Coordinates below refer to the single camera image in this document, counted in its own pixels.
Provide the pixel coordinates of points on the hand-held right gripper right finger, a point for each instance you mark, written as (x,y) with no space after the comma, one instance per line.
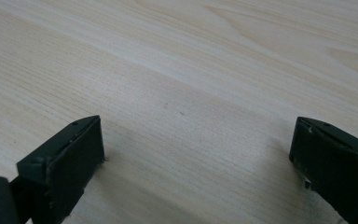
(332,161)

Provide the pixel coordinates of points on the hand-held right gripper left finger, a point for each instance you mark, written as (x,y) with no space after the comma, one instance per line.
(71,161)

